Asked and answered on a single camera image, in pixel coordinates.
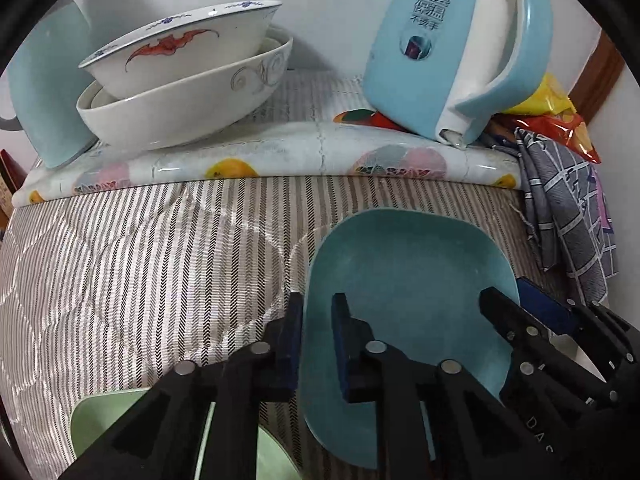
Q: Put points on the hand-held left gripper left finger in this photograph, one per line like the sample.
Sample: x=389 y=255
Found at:
x=292 y=342

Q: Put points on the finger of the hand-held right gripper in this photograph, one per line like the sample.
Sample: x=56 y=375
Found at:
x=545 y=305
x=505 y=315

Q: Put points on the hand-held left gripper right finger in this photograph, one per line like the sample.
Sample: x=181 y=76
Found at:
x=342 y=347

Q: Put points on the teal rectangular plate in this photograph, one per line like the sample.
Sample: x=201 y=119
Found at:
x=415 y=270

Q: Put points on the grey checked cloth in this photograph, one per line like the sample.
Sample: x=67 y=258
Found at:
x=565 y=200

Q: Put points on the striped quilted mattress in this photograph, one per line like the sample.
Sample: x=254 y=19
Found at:
x=150 y=270

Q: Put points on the red snack bag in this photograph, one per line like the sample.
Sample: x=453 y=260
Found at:
x=565 y=130

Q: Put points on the fruit print covered board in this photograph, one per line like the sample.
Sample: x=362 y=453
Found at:
x=300 y=155

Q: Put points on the yellow snack bag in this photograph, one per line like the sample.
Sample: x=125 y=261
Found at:
x=545 y=97

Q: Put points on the light green plate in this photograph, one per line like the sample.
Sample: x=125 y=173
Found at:
x=95 y=420

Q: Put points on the white bowl grey swirl print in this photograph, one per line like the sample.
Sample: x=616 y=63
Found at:
x=175 y=120

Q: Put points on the light blue electric kettle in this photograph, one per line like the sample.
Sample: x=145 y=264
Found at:
x=415 y=60

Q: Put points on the white bowl red bat print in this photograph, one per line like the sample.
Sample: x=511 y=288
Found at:
x=200 y=65

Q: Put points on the cardboard box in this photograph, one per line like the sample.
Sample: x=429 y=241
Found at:
x=5 y=200

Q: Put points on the light blue thermos jug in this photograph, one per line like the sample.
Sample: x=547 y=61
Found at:
x=45 y=85

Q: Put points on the brown wooden frame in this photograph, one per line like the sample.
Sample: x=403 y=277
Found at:
x=600 y=75

